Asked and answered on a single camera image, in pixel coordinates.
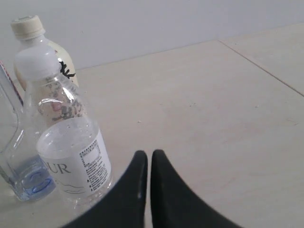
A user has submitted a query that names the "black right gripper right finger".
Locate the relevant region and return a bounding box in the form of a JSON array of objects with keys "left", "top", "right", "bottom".
[{"left": 151, "top": 150, "right": 240, "bottom": 228}]

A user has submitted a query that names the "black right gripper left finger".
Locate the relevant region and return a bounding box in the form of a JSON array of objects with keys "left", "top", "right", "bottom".
[{"left": 64, "top": 151, "right": 148, "bottom": 228}]

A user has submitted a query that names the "clear blue-tinted water bottle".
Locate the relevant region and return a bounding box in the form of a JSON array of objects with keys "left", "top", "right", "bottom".
[{"left": 0, "top": 60, "right": 57, "bottom": 202}]

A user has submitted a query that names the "clear bottle with white label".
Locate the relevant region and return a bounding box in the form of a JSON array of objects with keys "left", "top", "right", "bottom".
[{"left": 14, "top": 44, "right": 114, "bottom": 210}]

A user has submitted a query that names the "cream tea bottle beige cap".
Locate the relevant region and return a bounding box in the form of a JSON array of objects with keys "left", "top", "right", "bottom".
[{"left": 11, "top": 15, "right": 78, "bottom": 85}]

